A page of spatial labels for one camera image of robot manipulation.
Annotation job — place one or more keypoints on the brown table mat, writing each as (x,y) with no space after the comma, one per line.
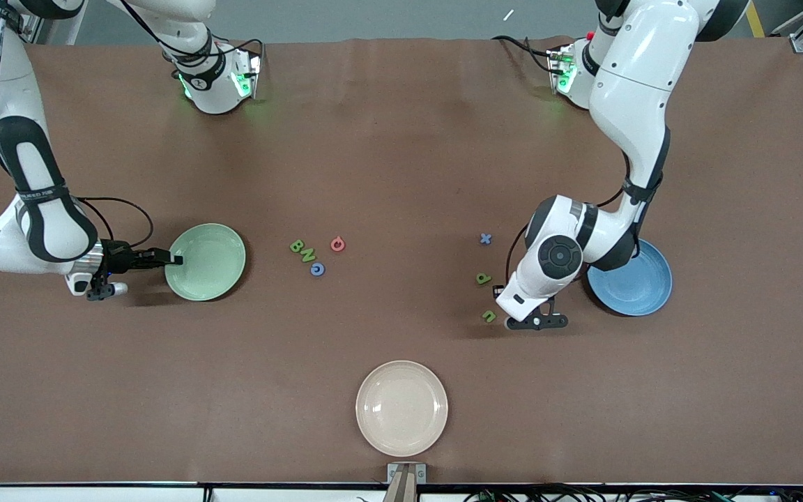
(401,174)

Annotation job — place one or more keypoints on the light green plate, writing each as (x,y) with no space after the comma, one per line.
(213,272)

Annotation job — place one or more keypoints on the beige plate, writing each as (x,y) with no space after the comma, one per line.
(401,408)

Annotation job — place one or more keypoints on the green foam letter n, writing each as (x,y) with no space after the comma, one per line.
(491,314)
(309,255)

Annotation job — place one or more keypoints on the green foam letter B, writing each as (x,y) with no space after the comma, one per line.
(296,246)

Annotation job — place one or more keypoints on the pinkish red foam letter Q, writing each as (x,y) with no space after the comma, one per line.
(332,244)

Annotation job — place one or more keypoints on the blue plate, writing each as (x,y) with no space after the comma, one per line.
(638,286)

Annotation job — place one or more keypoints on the blue foam letter C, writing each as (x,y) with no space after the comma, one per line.
(312,269)

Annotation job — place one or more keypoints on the metal table edge bracket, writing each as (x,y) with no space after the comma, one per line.
(396,474)

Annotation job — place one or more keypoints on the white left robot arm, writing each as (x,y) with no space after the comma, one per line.
(624,104)

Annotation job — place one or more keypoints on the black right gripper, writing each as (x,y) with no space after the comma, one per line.
(120,256)

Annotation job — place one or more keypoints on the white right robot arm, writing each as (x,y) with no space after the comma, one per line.
(25,237)

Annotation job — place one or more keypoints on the green foam letter p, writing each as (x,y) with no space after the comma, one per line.
(479,280)

